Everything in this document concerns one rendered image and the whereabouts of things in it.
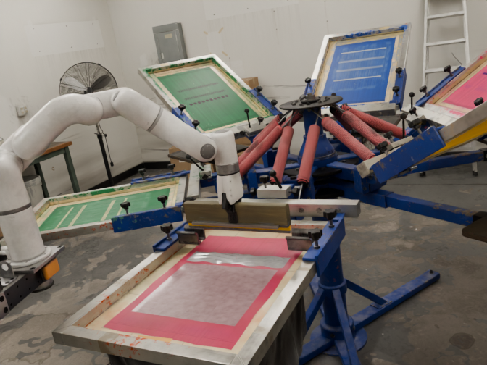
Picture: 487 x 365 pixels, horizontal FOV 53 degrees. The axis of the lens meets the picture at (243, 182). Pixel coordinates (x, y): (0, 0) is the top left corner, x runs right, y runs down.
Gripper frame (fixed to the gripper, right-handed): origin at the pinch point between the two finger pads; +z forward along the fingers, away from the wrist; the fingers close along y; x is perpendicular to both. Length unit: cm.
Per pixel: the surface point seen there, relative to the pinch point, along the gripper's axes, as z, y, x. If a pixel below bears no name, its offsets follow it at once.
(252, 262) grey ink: 13.3, 7.0, 7.5
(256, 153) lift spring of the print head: -3, -65, -21
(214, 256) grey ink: 13.3, 5.3, -7.5
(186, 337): 14.3, 46.6, 7.0
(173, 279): 14.2, 20.5, -14.5
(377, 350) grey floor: 109, -82, 23
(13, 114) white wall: -13, -225, -380
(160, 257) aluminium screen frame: 11.6, 11.9, -25.1
